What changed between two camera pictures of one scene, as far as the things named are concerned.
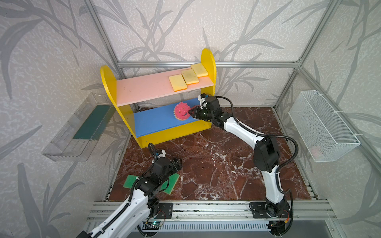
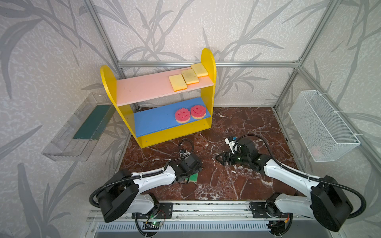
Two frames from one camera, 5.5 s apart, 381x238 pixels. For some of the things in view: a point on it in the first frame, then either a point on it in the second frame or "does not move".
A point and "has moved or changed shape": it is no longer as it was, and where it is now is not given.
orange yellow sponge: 177,83 does not move
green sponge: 173,180 → 193,178
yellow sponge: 199,70 does not move
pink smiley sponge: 181,111 has moved or changed shape
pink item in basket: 316,152 does not move
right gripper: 198,111 → 227,157
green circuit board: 156,223 does not move
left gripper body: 171,166 → 192,171
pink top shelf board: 143,88 does not move
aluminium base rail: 208,211 does not move
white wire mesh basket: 325,137 does not move
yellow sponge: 190,77 does not move
